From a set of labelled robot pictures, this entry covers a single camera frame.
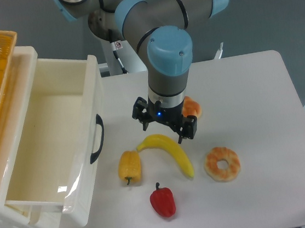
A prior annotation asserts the white open drawer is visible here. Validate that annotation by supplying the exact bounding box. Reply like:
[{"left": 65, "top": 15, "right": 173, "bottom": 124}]
[{"left": 6, "top": 55, "right": 103, "bottom": 228}]

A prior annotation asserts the glazed ring donut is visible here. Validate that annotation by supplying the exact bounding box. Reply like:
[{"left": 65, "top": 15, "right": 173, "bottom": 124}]
[{"left": 204, "top": 147, "right": 241, "bottom": 182}]

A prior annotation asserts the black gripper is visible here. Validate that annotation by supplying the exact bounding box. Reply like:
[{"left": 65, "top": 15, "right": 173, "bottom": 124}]
[{"left": 132, "top": 97, "right": 198, "bottom": 144}]

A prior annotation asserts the red bell pepper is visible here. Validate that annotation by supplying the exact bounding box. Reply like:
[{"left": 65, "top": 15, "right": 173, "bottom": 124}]
[{"left": 149, "top": 182, "right": 176, "bottom": 218}]

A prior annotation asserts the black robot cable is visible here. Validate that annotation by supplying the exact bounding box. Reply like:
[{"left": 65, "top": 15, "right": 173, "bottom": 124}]
[{"left": 107, "top": 28, "right": 129, "bottom": 75}]

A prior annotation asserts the yellow bell pepper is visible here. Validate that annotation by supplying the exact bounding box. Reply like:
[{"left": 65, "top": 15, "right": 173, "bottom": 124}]
[{"left": 118, "top": 150, "right": 142, "bottom": 185}]

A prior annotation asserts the white drawer cabinet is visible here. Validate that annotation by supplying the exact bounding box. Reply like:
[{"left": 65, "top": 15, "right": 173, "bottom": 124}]
[{"left": 0, "top": 43, "right": 64, "bottom": 228}]

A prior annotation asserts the black drawer handle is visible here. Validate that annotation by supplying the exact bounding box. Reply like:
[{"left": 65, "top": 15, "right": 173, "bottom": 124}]
[{"left": 89, "top": 114, "right": 105, "bottom": 164}]

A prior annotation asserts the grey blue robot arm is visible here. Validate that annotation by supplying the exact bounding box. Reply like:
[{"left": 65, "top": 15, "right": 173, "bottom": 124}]
[{"left": 54, "top": 0, "right": 229, "bottom": 140}]

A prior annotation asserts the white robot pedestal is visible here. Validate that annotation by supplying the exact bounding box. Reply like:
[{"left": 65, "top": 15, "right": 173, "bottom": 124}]
[{"left": 100, "top": 39, "right": 147, "bottom": 76}]

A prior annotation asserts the yellow banana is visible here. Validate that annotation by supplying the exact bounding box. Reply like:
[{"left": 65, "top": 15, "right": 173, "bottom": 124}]
[{"left": 136, "top": 134, "right": 195, "bottom": 178}]

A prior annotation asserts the orange bread roll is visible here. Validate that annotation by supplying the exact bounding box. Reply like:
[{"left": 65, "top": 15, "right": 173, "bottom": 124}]
[{"left": 182, "top": 96, "right": 203, "bottom": 118}]

